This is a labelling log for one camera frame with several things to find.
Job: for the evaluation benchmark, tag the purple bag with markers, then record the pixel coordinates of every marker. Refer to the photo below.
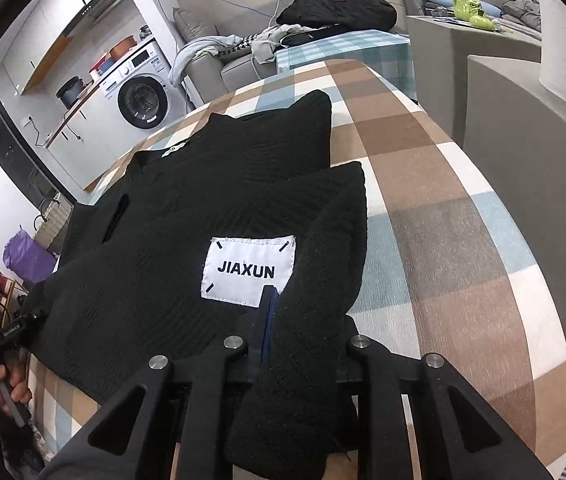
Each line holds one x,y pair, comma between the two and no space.
28,257

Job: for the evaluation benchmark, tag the copper pot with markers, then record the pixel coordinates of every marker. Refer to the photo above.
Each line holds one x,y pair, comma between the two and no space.
122,47

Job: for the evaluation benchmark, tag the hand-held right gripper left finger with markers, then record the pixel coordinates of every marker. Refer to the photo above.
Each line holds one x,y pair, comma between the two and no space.
267,320

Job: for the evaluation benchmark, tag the steel range hood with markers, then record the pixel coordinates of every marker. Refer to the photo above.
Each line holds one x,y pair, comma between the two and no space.
105,2

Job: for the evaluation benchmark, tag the grey duvet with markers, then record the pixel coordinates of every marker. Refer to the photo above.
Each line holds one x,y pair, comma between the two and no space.
523,15

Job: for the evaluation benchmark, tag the light grey blanket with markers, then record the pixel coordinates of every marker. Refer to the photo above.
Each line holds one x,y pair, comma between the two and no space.
193,57

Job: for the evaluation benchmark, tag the green toy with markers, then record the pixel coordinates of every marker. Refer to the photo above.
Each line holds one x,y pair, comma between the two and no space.
470,10

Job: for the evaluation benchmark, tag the blue checked tablecloth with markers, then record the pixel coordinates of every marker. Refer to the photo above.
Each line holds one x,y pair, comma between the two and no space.
343,49

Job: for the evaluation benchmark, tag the red box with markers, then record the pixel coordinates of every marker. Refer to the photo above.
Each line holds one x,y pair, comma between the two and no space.
100,66

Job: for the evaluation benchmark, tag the person's left forearm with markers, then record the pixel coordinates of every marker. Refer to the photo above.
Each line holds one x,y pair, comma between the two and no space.
23,440

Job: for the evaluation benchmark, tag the black puffer jacket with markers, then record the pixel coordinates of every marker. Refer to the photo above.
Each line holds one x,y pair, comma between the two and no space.
338,10

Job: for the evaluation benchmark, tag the white wall cabinets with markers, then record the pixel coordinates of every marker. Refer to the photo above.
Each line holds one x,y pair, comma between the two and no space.
53,25

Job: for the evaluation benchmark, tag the wicker laundry basket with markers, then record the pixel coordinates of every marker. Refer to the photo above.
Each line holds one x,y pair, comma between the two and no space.
55,222

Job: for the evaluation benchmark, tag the brown checked tablecloth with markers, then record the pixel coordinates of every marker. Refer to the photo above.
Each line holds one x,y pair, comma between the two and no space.
438,210

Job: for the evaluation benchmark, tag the dark door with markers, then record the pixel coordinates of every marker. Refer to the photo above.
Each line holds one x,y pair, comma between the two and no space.
8,145

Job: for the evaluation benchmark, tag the grey sofa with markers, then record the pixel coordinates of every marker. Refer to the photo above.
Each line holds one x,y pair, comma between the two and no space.
238,74

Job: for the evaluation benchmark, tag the black knit sweater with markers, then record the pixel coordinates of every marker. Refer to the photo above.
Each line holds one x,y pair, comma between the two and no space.
163,240

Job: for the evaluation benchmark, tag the grey white garment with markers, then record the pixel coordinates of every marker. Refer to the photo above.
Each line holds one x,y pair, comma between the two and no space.
268,42

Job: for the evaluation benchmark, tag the black cooking pot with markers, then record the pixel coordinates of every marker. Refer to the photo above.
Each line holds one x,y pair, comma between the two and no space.
69,94

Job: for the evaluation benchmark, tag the white kitchen counter cabinet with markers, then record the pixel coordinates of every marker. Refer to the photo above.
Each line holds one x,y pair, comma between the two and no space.
88,130

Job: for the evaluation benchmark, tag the houndstooth cushion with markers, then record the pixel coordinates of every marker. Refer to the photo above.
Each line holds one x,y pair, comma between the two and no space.
238,46

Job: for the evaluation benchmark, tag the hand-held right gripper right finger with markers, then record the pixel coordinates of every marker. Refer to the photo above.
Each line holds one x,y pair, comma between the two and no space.
365,360

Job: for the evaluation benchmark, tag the person's left hand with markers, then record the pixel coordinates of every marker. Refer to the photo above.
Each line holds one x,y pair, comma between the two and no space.
13,394

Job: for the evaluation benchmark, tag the white washing machine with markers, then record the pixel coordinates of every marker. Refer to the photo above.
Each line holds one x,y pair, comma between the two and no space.
143,90

